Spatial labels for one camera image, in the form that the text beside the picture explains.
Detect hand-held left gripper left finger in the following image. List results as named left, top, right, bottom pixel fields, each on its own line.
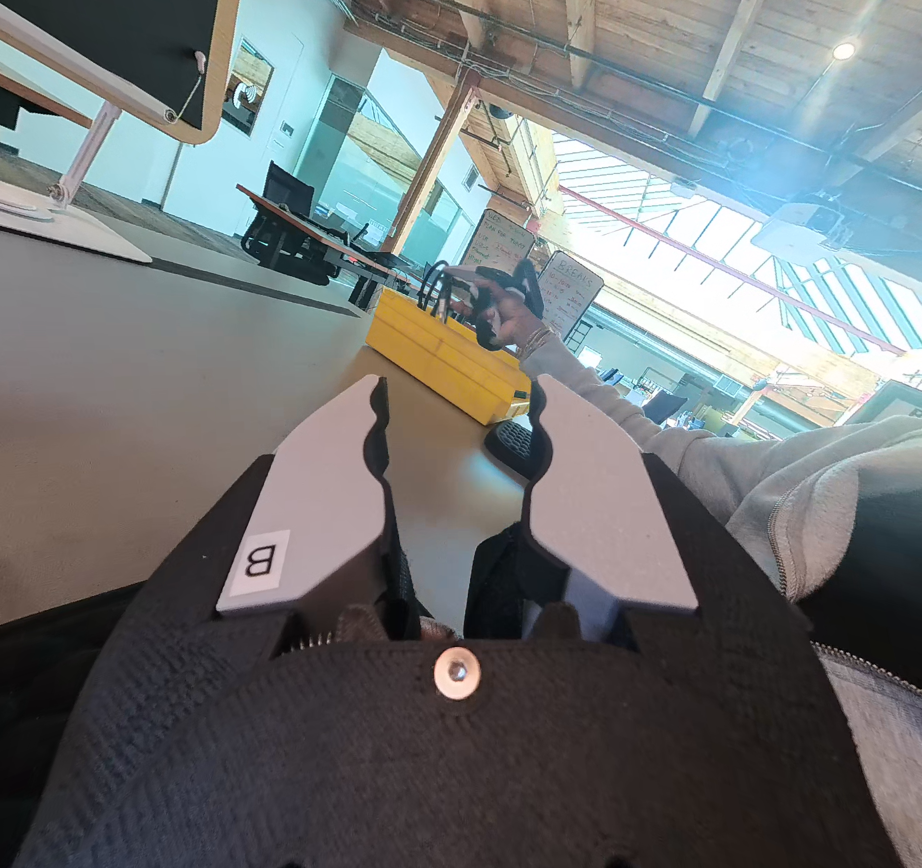
left=216, top=374, right=396, bottom=618

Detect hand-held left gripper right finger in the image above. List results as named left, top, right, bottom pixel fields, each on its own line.
left=520, top=374, right=700, bottom=644

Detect black braided hdmi cable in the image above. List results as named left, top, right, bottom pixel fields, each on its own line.
left=416, top=259, right=480, bottom=325

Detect yellow plastic bin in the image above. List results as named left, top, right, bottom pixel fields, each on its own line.
left=365, top=286, right=534, bottom=426

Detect person's right forearm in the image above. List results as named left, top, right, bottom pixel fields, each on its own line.
left=519, top=338, right=786, bottom=523

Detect black foam wrist pad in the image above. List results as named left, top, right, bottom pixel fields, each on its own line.
left=484, top=417, right=537, bottom=481

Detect row of black office chairs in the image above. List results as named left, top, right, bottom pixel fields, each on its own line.
left=598, top=367, right=721, bottom=437

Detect brown-topped office desk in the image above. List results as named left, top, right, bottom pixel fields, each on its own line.
left=236, top=183, right=415, bottom=307

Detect black mesh desk chair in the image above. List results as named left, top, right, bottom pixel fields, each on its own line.
left=241, top=160, right=332, bottom=285

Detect white ceiling projector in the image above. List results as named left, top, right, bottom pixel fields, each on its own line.
left=749, top=201, right=854, bottom=267

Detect white double door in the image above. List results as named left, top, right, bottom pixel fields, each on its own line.
left=158, top=32, right=307, bottom=217

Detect black framed paper sign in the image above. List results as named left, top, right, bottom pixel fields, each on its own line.
left=839, top=378, right=922, bottom=426

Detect white panel stand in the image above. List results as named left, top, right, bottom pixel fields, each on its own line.
left=0, top=3, right=154, bottom=265

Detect wood-framed black panel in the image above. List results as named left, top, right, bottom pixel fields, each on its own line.
left=0, top=0, right=240, bottom=145

